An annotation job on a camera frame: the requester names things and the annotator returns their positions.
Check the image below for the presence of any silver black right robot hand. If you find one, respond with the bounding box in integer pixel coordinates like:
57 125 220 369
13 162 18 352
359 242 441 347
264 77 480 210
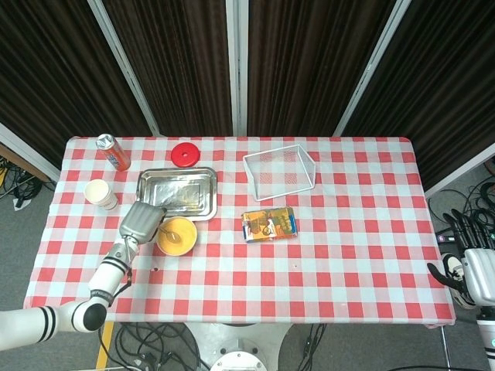
427 208 495 308

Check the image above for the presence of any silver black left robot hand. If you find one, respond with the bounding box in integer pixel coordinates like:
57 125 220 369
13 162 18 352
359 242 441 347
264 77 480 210
118 200 169 245

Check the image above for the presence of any metal spoon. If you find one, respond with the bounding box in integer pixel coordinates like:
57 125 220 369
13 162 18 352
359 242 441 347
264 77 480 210
159 227 183 243

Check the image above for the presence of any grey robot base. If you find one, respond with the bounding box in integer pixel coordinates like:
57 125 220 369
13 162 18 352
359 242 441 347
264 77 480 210
184 322 295 371

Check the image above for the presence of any beige bowl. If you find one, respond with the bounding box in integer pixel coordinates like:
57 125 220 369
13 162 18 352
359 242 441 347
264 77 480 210
155 216 199 257

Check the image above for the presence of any black power strip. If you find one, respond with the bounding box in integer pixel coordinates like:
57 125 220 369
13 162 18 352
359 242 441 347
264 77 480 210
435 227 465 245

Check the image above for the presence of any stainless steel tray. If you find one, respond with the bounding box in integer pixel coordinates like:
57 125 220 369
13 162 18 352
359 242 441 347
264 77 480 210
133 166 219 223

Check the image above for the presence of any white paper cup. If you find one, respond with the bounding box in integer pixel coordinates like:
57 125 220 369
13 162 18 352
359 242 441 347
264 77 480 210
84 178 119 213

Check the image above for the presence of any orange drink can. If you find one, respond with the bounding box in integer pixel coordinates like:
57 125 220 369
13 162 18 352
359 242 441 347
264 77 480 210
95 133 132 172

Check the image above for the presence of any red round lid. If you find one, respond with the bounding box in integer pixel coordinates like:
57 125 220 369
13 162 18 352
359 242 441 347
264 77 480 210
170 141 202 168

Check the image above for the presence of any colourful printed snack box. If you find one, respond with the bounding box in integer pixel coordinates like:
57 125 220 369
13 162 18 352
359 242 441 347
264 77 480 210
241 206 299 244

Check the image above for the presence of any dark brown curtain panel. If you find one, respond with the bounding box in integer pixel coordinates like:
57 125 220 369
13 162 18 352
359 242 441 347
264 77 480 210
0 0 152 169
343 0 495 191
102 0 234 137
247 0 398 137

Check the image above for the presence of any red white checkered tablecloth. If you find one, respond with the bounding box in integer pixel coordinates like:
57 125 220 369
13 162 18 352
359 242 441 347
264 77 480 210
22 135 458 330

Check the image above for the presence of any black cable tangle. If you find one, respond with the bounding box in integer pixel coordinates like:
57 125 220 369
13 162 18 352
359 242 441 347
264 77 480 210
300 323 328 371
0 155 56 210
97 322 210 371
426 180 495 233

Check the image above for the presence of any white partition floor rail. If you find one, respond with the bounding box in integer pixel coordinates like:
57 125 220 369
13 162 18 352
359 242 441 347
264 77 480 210
423 142 495 199
0 122 61 182

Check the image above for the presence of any white wire mesh basket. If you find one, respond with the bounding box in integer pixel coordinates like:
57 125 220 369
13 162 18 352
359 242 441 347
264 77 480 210
242 144 317 203

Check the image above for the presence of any white partition post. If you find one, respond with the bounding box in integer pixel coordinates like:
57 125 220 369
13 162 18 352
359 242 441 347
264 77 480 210
333 0 412 137
86 0 161 137
225 0 249 137

